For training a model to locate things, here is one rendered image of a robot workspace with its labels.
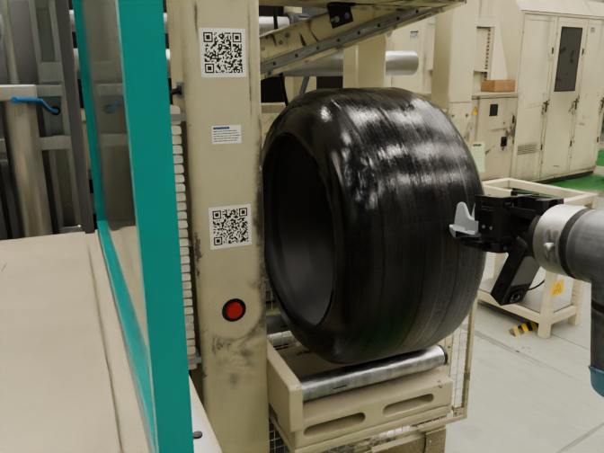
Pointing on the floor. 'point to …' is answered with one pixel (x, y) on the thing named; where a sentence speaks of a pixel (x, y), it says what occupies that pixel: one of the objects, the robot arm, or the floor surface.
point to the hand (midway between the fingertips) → (457, 231)
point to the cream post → (211, 339)
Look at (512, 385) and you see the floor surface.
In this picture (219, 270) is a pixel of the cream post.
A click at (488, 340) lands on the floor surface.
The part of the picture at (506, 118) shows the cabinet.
